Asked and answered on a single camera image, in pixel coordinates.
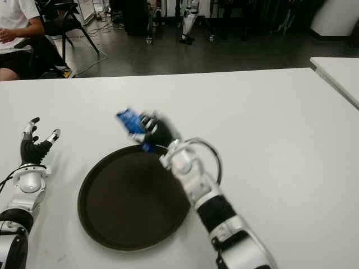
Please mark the white humanoid robot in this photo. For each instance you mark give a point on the white humanoid robot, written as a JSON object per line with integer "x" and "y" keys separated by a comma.
{"x": 187, "y": 22}

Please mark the black folded chair stack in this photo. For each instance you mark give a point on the black folded chair stack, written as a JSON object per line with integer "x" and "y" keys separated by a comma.
{"x": 286, "y": 22}

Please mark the black folding chair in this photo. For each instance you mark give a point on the black folding chair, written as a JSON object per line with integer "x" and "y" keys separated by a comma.
{"x": 70, "y": 25}

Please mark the seated person in white shirt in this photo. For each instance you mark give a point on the seated person in white shirt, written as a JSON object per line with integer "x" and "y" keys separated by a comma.
{"x": 14, "y": 16}

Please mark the left silver black robot arm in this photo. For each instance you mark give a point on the left silver black robot arm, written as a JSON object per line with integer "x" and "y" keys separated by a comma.
{"x": 28, "y": 185}

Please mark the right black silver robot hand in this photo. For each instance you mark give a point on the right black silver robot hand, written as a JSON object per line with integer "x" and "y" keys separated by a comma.
{"x": 160, "y": 133}

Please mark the white display board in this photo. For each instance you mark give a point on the white display board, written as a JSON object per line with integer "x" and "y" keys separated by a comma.
{"x": 89, "y": 11}

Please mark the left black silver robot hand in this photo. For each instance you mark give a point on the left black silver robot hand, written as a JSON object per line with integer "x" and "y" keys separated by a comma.
{"x": 31, "y": 152}

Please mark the round dark brown tray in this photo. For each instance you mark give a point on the round dark brown tray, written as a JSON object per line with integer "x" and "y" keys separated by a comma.
{"x": 126, "y": 201}

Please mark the black office chair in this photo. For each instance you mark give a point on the black office chair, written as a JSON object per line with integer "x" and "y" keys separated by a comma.
{"x": 45, "y": 57}

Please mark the black cabinet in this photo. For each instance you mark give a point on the black cabinet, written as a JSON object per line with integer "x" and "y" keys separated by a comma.
{"x": 136, "y": 16}

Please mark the right silver black robot arm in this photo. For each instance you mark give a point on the right silver black robot arm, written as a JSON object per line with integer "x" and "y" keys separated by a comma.
{"x": 216, "y": 213}

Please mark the blue Oreo cookie packet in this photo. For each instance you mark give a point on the blue Oreo cookie packet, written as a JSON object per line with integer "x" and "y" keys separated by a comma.
{"x": 129, "y": 120}

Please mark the black wheeled robot gantry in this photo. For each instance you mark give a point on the black wheeled robot gantry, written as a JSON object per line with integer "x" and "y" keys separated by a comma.
{"x": 150, "y": 30}

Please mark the white side table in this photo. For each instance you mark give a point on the white side table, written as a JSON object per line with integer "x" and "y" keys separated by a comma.
{"x": 339, "y": 71}

